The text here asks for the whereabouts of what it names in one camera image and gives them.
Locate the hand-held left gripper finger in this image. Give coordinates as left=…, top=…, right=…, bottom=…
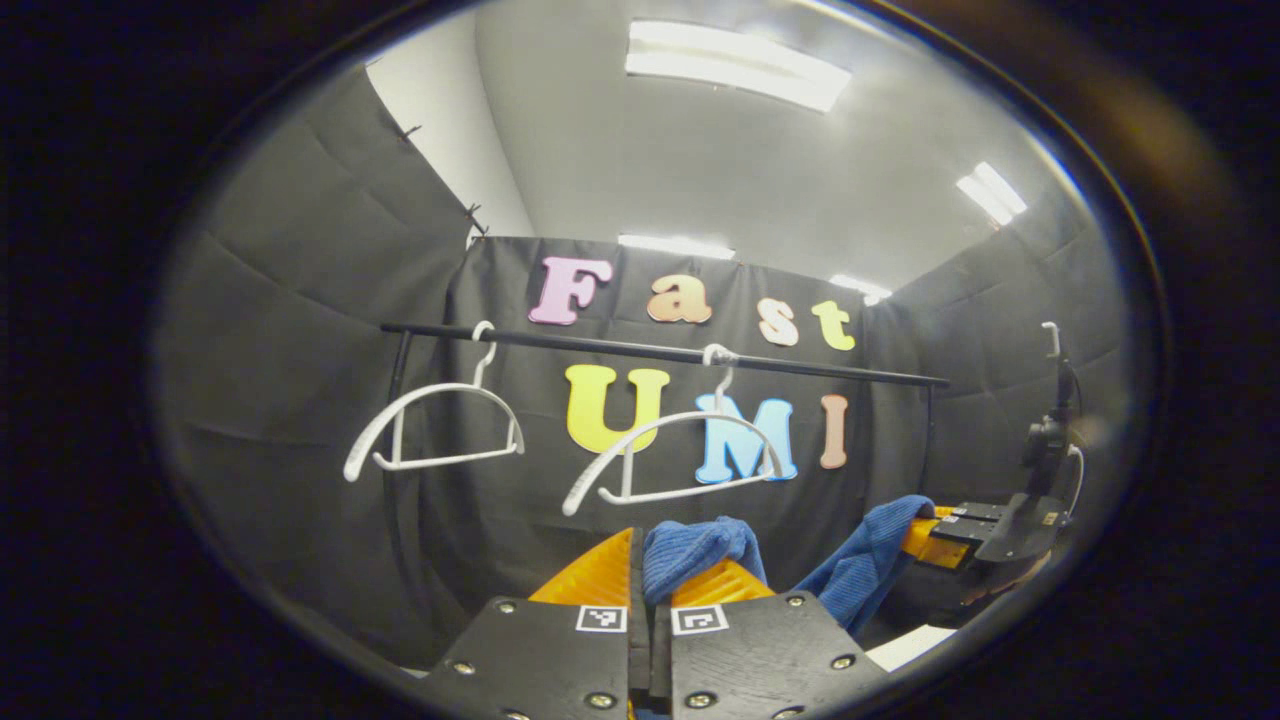
left=415, top=528, right=651, bottom=720
left=651, top=558, right=891, bottom=720

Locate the blue corduroy jacket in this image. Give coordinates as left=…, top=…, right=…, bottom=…
left=642, top=495, right=937, bottom=641

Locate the white clothes hanger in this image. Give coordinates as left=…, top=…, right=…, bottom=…
left=560, top=343, right=787, bottom=518
left=343, top=320, right=527, bottom=484

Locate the black metal clothes rack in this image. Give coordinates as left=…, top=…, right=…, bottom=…
left=380, top=322, right=951, bottom=601

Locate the small ceiling light panel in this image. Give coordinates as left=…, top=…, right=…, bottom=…
left=955, top=161, right=1029, bottom=227

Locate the long ceiling light strip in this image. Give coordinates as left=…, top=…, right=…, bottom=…
left=617, top=234, right=737, bottom=262

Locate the large ceiling light panel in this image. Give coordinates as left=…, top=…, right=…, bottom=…
left=624, top=20, right=853, bottom=114

